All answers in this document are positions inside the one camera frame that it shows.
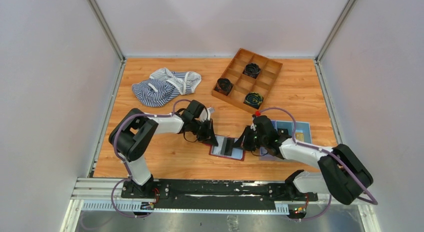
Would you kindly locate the black rolled belt top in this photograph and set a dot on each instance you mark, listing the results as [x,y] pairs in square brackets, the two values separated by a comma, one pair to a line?
[252,70]

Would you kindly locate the blue plastic organizer box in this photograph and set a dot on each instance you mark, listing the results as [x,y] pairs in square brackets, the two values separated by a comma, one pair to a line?
[300,126]

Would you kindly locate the red leather card holder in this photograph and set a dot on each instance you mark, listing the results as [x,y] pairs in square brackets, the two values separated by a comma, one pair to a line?
[238,154]

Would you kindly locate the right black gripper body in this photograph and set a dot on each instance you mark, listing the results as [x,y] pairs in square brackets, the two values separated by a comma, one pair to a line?
[250,139]

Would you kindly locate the black yellow rolled belt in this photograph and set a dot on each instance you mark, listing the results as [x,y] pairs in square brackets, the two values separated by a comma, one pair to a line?
[253,100]

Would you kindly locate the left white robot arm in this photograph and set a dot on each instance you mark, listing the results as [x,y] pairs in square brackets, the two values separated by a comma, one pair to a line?
[133,134]

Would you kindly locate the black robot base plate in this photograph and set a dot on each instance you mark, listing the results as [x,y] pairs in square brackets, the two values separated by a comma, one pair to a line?
[215,194]

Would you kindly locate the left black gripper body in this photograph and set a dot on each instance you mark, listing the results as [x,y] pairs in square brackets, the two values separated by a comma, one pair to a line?
[207,133]

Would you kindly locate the black rolled belt left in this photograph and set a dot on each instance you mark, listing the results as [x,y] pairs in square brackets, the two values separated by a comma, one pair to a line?
[223,86]

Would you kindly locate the gold item in organizer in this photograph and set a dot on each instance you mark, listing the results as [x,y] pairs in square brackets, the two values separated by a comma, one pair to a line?
[299,135]

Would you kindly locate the striped blue white cloth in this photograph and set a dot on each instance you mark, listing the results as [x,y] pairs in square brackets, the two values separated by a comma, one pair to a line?
[164,85]

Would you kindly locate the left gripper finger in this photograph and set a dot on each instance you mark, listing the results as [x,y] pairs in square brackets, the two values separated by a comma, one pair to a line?
[211,137]
[202,136]

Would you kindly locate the dark VIP credit card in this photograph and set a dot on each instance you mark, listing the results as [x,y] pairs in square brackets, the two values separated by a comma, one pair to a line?
[283,132]

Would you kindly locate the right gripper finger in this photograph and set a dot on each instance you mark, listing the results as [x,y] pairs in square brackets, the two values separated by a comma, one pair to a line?
[255,144]
[246,140]

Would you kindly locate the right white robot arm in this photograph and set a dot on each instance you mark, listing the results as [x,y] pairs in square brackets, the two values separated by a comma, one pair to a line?
[341,174]

